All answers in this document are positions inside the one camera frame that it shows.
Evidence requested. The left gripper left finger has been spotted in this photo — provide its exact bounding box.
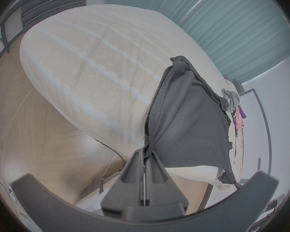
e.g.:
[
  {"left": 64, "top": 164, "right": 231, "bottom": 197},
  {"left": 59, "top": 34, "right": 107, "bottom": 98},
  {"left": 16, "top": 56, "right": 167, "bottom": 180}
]
[{"left": 100, "top": 148, "right": 145, "bottom": 213}]

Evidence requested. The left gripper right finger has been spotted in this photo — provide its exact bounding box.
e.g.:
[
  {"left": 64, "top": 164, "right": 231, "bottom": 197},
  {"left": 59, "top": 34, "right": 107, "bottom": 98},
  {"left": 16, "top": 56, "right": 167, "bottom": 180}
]
[{"left": 145, "top": 151, "right": 189, "bottom": 210}]

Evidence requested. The black T-shirt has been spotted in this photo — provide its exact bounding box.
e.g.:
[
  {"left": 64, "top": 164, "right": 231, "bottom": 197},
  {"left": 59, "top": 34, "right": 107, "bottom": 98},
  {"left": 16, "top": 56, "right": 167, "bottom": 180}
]
[{"left": 143, "top": 55, "right": 242, "bottom": 190}]

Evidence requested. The pile of clothes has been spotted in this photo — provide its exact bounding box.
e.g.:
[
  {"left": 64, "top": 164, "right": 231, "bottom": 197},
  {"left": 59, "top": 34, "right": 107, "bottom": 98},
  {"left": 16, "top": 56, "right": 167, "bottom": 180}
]
[{"left": 232, "top": 105, "right": 247, "bottom": 165}]

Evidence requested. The bed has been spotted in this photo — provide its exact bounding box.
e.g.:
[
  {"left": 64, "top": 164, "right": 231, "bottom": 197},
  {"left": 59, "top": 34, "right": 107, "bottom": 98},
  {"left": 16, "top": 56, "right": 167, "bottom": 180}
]
[{"left": 19, "top": 4, "right": 273, "bottom": 211}]

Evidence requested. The grey garment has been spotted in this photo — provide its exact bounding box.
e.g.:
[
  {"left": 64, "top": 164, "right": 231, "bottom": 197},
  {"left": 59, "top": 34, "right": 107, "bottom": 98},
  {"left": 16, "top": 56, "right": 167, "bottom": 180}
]
[{"left": 221, "top": 88, "right": 241, "bottom": 113}]

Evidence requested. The white printed pillow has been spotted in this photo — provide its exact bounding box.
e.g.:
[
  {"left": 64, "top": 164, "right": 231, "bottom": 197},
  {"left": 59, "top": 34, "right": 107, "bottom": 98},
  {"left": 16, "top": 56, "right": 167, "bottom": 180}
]
[{"left": 224, "top": 78, "right": 238, "bottom": 94}]

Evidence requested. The grey bedside table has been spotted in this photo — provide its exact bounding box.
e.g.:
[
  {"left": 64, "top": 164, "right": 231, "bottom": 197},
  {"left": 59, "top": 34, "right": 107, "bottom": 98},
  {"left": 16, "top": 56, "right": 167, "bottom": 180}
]
[{"left": 224, "top": 75, "right": 244, "bottom": 92}]

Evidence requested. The black chest of drawers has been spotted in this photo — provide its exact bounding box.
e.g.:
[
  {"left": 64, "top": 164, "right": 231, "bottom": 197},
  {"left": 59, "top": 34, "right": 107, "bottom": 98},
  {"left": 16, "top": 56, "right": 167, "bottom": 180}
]
[{"left": 20, "top": 0, "right": 90, "bottom": 29}]

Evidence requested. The black cable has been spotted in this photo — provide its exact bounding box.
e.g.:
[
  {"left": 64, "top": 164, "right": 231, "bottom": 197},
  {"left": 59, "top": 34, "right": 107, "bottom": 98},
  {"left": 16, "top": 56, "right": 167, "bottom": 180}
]
[{"left": 95, "top": 139, "right": 127, "bottom": 166}]

